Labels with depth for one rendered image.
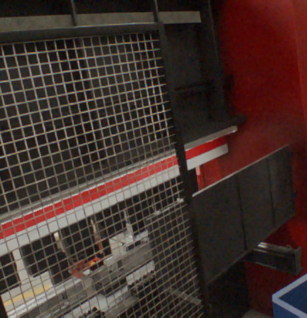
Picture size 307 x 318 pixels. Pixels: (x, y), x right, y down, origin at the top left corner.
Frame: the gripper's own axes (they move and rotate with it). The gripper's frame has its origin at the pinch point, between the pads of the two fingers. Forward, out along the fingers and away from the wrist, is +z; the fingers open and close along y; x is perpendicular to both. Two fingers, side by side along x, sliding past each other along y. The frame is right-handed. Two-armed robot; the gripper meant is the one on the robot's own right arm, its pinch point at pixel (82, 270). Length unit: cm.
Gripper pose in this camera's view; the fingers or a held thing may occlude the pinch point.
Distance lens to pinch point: 235.9
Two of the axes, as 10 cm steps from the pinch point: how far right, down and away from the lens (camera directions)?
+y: 6.3, -2.1, -7.5
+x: 7.0, -2.8, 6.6
